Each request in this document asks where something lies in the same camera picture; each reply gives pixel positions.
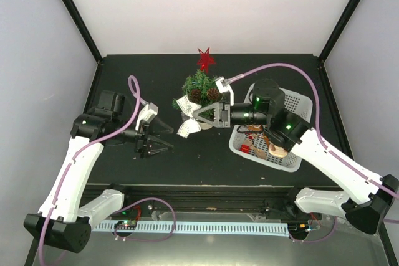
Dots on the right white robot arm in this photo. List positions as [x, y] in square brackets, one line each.
[365, 196]

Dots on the silver glitter ornament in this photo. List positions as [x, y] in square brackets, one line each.
[190, 125]

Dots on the brown pine cone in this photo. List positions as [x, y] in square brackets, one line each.
[195, 96]
[213, 94]

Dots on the small green christmas tree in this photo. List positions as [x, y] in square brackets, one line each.
[203, 82]

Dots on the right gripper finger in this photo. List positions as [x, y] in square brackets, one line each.
[210, 120]
[209, 110]

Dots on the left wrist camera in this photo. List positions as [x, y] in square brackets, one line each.
[146, 114]

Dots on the circuit board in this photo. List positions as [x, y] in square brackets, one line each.
[302, 227]
[125, 225]

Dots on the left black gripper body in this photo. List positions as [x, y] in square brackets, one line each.
[140, 141]

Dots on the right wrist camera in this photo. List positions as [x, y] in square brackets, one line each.
[224, 86]

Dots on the white tree pot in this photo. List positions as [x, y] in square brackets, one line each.
[205, 126]

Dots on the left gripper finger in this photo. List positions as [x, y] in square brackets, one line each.
[159, 127]
[156, 145]

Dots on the red star ornament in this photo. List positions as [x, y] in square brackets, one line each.
[205, 60]

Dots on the red gift box ornament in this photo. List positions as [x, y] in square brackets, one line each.
[245, 148]

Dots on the white perforated plastic basket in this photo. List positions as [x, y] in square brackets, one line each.
[295, 103]

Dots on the left circuit board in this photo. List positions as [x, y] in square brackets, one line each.
[125, 225]

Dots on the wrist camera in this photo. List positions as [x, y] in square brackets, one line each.
[146, 114]
[224, 86]

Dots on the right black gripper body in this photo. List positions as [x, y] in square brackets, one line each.
[225, 116]

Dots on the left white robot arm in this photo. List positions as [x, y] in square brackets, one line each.
[61, 221]

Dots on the white slotted cable duct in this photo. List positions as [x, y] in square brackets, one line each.
[195, 227]

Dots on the right circuit board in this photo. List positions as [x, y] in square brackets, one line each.
[302, 227]

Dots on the wooden snowman ornament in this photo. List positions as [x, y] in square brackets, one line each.
[277, 151]

